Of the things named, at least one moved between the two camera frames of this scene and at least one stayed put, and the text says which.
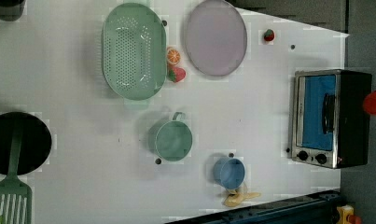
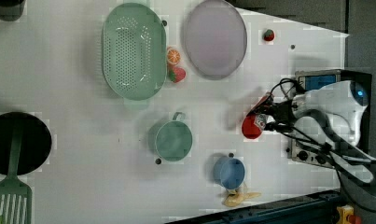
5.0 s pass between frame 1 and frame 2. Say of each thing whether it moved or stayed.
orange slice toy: stayed
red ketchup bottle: moved
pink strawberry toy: stayed
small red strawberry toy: stayed
